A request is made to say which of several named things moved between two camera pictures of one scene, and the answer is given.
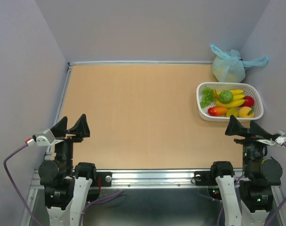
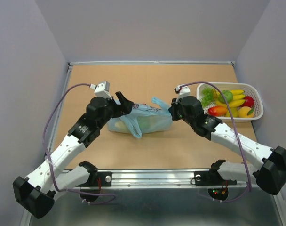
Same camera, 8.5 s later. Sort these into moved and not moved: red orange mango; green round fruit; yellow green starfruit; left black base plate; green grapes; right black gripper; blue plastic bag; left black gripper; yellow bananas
Moved: left black gripper; right black gripper; blue plastic bag
Not moved: green round fruit; yellow green starfruit; green grapes; red orange mango; yellow bananas; left black base plate
